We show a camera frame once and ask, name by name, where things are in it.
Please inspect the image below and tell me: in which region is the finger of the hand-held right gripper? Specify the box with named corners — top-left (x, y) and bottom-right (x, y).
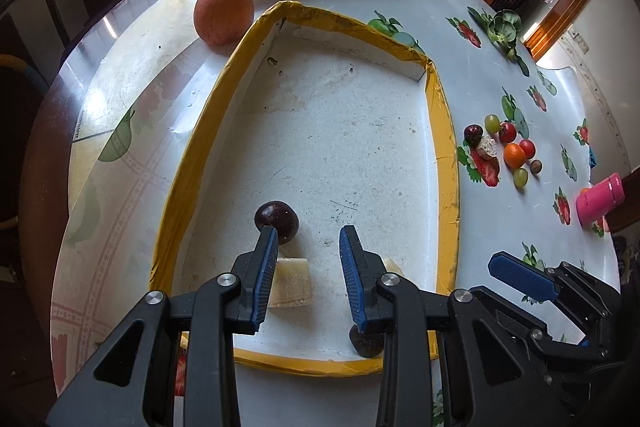
top-left (488, 251), bottom-right (622, 323)
top-left (471, 285), bottom-right (608, 360)

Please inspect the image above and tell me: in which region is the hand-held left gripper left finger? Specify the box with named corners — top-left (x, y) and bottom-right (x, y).
top-left (46, 226), bottom-right (279, 427)

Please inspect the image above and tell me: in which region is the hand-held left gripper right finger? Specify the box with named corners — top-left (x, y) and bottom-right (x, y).
top-left (339, 225), bottom-right (566, 427)

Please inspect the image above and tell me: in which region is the dark purple plum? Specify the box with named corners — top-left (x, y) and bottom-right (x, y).
top-left (254, 201), bottom-right (300, 245)

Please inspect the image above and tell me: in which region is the small orange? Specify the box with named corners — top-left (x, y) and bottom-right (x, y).
top-left (503, 143), bottom-right (526, 169)

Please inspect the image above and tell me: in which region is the white tray with yellow rim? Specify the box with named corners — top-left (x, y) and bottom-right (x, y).
top-left (149, 0), bottom-right (461, 378)

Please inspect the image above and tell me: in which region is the dark brown round fruit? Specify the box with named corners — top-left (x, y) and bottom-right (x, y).
top-left (348, 324), bottom-right (385, 359)

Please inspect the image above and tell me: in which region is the pink cup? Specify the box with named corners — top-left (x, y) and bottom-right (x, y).
top-left (575, 173), bottom-right (626, 225)

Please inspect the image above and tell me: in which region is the fruit-printed tablecloth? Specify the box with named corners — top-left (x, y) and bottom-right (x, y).
top-left (50, 0), bottom-right (626, 427)

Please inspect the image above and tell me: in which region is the green leafy vegetable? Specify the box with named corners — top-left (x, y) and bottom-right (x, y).
top-left (467, 7), bottom-right (531, 78)

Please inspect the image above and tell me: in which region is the orange-red apple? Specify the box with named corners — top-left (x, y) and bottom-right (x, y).
top-left (194, 0), bottom-right (255, 46)

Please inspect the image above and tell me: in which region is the wooden door frame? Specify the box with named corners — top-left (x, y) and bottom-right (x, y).
top-left (520, 0), bottom-right (617, 64)

